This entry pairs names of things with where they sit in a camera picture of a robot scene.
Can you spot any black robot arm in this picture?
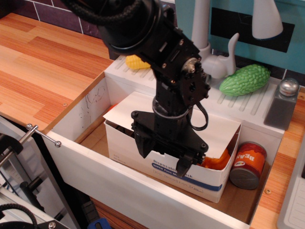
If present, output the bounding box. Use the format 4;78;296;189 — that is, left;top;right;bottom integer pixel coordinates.
64;0;210;177

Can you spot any green toy bitter gourd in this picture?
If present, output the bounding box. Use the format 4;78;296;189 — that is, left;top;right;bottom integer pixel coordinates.
219;64;271;96

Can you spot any grey toy faucet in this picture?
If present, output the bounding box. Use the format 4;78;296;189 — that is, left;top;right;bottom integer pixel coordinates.
191;0;240;78

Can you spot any grey pepper shaker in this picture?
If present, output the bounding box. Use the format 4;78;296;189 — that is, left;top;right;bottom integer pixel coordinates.
264;78;300;130

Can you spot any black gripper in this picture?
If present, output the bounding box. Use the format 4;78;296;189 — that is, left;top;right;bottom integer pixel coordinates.
131;110;208;177

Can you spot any orange beans can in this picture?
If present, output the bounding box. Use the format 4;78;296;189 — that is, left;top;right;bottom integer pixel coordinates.
229;142;267;190

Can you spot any blue black clamp handle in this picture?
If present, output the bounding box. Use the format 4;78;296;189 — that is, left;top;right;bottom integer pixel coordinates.
82;201;111;229

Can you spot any white toy sink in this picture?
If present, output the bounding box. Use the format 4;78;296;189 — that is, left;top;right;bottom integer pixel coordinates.
42;56;300;229

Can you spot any grey plastic tray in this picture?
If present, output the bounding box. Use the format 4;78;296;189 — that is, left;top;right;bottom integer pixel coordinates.
276;152;305;229

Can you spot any yellow toy corn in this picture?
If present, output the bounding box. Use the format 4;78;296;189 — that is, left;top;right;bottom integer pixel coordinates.
125;55;151;70

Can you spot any white face mask box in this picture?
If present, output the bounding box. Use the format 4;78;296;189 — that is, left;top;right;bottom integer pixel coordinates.
104;92;241;203

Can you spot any orange plastic toy in box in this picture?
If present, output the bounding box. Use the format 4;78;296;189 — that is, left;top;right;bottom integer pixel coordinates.
202;148;231;170

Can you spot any white cone lamp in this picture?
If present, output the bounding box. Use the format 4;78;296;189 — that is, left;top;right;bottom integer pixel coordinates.
252;0;284;40

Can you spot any black braided cable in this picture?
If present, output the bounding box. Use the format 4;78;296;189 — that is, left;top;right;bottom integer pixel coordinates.
0;203;39;229

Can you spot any metal table clamp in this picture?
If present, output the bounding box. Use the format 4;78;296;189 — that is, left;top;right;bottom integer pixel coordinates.
0;124;62;167

